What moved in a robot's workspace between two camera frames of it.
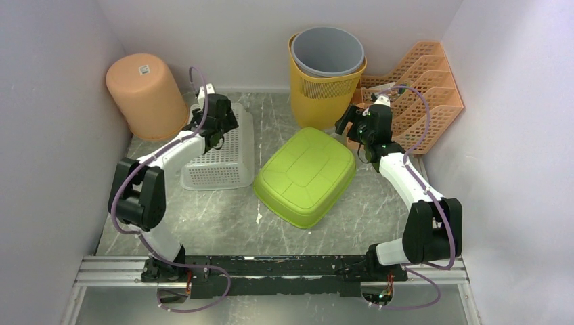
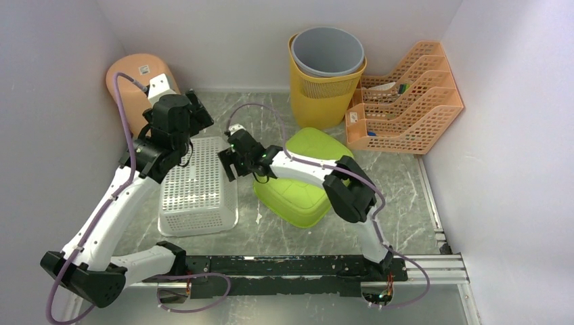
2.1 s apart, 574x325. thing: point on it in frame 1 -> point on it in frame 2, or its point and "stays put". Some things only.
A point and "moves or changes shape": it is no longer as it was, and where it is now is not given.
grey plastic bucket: [325, 51] stays put
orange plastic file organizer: [426, 70] stays put
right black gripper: [355, 114] -> [226, 157]
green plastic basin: [302, 181] stays put
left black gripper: [231, 121] -> [200, 118]
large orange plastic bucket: [147, 96] stays put
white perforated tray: [231, 164] moves or changes shape
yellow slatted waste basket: [319, 101] stays put
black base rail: [210, 276] stays put
